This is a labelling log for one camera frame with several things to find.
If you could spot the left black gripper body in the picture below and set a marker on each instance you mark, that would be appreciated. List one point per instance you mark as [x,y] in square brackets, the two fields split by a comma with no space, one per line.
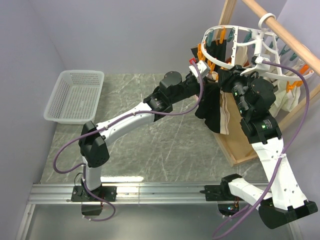
[190,88]

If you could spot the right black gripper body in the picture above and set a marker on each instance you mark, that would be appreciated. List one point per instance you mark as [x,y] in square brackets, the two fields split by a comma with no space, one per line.
[239,83]

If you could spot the black boxer briefs tan waistband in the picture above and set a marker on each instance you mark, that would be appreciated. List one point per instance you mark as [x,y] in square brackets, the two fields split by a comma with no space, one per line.
[213,106]

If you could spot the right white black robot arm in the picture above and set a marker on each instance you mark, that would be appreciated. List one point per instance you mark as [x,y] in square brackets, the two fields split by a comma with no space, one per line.
[284,201]

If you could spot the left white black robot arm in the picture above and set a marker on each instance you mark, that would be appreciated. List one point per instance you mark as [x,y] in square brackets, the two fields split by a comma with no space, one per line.
[98,137]

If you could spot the cream hanging underwear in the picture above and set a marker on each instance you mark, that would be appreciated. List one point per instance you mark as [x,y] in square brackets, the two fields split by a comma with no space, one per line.
[246,51]

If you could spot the pale green hanging underwear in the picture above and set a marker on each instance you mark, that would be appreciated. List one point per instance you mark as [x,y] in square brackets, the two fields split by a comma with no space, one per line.
[287,96]

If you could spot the black hanging garment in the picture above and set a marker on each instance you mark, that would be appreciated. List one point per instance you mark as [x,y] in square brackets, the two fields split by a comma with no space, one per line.
[216,49]

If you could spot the white plastic basket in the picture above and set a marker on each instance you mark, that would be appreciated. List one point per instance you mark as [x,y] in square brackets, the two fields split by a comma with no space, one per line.
[75,97]

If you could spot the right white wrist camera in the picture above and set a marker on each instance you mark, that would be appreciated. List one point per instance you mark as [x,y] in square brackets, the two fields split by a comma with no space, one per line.
[258,59]

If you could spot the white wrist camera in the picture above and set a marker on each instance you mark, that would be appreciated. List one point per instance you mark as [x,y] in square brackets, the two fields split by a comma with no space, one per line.
[258,59]
[202,68]

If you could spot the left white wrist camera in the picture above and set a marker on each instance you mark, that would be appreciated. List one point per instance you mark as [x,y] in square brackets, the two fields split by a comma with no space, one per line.
[202,68]

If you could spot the wooden drying rack frame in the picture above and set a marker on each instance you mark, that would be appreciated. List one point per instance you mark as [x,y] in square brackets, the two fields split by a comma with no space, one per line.
[236,144]

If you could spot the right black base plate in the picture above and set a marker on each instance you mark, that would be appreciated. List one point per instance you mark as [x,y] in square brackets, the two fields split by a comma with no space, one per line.
[217,192]

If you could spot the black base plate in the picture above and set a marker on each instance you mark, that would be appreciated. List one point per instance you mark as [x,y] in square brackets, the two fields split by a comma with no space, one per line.
[93,201]
[217,192]

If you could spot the aluminium mounting rail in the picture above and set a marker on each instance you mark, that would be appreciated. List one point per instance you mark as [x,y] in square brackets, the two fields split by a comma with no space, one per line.
[144,211]

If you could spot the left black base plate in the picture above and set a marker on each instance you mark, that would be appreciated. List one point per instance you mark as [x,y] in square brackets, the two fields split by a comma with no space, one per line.
[93,201]

